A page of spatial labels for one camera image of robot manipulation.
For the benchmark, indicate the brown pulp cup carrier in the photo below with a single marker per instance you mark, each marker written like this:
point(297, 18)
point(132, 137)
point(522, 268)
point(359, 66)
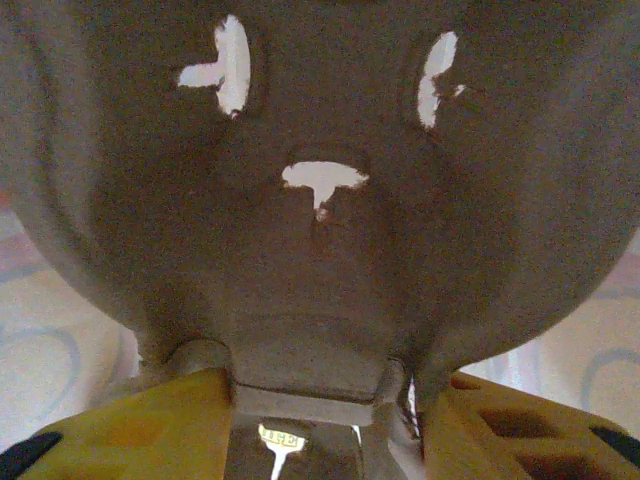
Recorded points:
point(320, 275)

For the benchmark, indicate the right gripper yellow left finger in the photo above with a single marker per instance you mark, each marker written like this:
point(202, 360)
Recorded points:
point(140, 435)

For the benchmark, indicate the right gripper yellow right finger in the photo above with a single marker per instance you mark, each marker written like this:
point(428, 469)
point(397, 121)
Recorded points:
point(525, 440)

